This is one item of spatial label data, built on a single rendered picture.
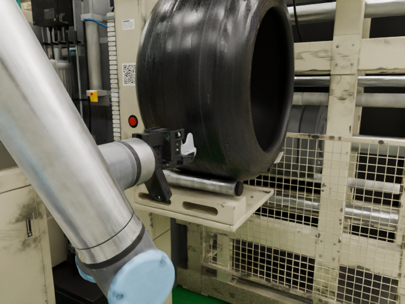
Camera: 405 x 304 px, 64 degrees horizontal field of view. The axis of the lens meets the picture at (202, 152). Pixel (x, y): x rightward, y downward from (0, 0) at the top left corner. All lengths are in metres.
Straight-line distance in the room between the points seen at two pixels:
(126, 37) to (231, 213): 0.67
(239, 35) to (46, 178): 0.54
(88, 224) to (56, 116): 0.13
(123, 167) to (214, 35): 0.37
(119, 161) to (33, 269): 0.89
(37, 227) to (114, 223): 0.94
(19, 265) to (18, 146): 0.99
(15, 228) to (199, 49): 0.88
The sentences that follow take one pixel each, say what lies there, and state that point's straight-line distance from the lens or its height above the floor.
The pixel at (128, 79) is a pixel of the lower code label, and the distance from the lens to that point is 1.16.
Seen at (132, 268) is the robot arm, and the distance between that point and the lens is 0.42.
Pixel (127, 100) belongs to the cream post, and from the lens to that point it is 1.16.
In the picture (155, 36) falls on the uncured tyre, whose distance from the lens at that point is 0.84.
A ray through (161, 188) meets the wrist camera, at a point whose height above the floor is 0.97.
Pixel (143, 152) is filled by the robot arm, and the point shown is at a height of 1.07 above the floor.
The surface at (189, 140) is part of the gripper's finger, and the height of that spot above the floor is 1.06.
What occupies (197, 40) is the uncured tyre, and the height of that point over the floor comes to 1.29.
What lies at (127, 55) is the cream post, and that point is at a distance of 1.16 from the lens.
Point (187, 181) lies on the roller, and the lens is 0.97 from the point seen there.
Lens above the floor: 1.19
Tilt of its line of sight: 12 degrees down
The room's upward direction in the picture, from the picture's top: straight up
